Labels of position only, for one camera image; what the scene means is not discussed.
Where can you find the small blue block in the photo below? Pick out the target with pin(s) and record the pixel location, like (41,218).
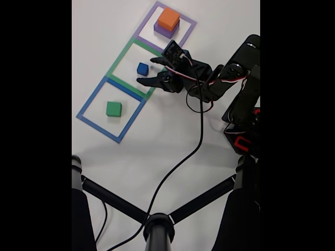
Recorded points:
(142,68)

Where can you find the large purple block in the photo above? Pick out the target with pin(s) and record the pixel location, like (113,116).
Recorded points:
(163,32)

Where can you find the orange block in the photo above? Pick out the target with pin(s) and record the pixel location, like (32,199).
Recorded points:
(168,18)

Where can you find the green block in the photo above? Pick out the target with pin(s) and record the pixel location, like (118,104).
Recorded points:
(113,109)

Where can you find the purple tape square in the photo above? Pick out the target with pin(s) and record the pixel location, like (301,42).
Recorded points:
(183,36)

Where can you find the green tape square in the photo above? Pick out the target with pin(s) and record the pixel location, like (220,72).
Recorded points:
(124,55)

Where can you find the blue tape square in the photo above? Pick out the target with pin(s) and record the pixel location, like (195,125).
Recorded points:
(91,100)

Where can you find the red table clamp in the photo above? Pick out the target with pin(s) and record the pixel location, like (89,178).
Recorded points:
(236,142)

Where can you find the black tripod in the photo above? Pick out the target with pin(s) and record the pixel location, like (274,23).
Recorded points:
(158,232)

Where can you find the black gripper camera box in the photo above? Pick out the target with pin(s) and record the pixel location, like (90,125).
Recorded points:
(174,53)

